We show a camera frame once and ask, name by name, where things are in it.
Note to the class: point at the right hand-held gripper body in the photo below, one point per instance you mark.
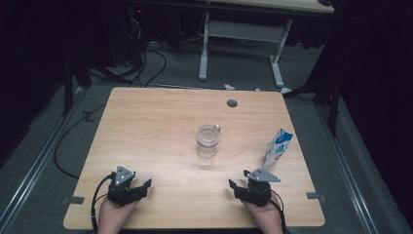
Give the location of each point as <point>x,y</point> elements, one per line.
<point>258,191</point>

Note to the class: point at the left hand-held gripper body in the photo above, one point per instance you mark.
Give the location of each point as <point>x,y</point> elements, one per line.
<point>121,191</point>

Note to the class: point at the white and blue pouch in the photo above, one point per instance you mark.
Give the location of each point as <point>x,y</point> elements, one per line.
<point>276,149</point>

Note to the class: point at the clear glass cup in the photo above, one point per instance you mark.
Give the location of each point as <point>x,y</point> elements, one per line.
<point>207,139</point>

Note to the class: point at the person's left hand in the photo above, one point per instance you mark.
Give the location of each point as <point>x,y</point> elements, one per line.
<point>112,217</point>

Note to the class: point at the grey tape strip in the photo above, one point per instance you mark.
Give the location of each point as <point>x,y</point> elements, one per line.
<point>77,200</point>
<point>315,196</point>

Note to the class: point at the small white floor scrap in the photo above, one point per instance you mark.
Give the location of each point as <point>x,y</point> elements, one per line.
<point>229,87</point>

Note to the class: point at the black metal stand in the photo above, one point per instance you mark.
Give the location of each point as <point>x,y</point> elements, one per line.
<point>68,87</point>
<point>334,107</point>

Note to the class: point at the black computer tower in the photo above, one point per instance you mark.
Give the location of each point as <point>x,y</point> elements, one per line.
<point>125,35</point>

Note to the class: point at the desk with white legs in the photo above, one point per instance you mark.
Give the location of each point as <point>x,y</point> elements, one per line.
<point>243,32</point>

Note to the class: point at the metal floor rail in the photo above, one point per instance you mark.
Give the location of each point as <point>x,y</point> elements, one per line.
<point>350,175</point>
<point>39,162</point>

